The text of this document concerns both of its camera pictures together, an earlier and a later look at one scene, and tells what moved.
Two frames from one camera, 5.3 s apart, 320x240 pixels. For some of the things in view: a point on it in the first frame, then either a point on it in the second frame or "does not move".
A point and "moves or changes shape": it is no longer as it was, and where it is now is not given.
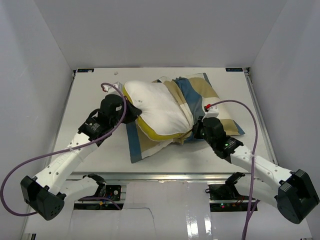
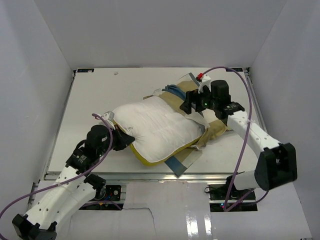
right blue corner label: x=234 y=69 does not move
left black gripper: x=133 y=112 -> x=124 y=138
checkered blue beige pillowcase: x=192 y=93 -> x=216 y=128
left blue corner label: x=85 y=70 does not move
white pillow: x=163 y=118 moves or changes shape
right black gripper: x=197 y=128 -> x=193 y=96
